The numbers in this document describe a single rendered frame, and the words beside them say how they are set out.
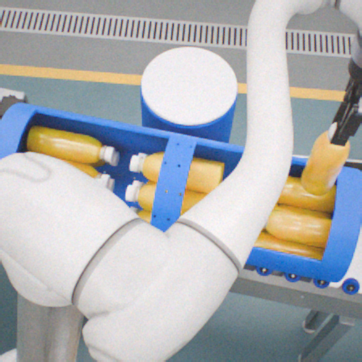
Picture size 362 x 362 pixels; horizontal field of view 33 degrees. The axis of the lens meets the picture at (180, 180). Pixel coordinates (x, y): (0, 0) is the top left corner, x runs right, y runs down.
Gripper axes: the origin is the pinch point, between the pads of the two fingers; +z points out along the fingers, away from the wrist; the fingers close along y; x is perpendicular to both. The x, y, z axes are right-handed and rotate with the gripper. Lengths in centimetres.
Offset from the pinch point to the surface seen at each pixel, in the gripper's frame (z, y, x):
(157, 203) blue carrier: 28.5, -11.0, 34.0
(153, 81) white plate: 45, 35, 46
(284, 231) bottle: 33.2, -9.2, 3.9
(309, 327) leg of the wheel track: 142, 3, -25
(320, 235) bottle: 32.6, -8.7, -4.3
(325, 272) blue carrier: 36.9, -15.8, -7.2
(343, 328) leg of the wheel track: 90, -11, -25
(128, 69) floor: 149, 115, 78
